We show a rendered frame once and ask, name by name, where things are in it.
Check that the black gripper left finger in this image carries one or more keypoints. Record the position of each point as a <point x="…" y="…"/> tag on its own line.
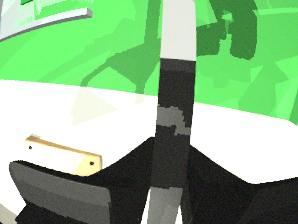
<point x="115" y="195"/>

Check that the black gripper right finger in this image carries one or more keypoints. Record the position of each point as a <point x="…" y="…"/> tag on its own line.
<point x="212" y="195"/>

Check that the green flat mat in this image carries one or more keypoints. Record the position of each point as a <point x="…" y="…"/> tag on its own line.
<point x="247" y="51"/>

